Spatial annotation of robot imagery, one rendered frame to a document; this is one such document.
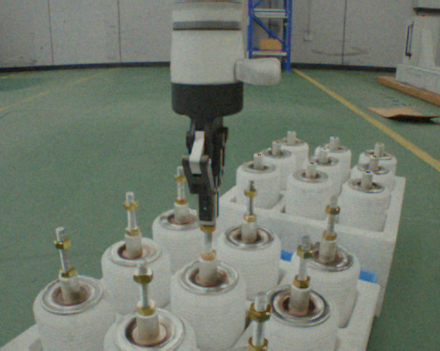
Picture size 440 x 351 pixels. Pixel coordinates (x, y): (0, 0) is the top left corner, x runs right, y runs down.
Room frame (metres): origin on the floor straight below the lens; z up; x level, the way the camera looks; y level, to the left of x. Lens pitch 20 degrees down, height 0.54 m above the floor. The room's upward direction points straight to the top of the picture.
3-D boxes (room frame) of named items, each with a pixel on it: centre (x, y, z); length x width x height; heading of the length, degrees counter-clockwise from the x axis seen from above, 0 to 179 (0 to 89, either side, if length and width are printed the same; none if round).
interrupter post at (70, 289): (0.37, 0.17, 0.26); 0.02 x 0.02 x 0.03
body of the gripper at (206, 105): (0.42, 0.01, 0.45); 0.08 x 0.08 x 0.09
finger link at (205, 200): (0.40, 0.01, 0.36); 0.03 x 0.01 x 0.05; 169
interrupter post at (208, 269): (0.42, 0.01, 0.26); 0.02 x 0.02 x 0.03
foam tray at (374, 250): (0.88, -0.26, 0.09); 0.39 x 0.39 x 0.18; 62
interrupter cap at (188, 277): (0.42, 0.01, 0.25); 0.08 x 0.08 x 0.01
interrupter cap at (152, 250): (0.48, 0.11, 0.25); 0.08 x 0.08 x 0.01
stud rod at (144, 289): (0.31, 0.07, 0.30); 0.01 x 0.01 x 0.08; 80
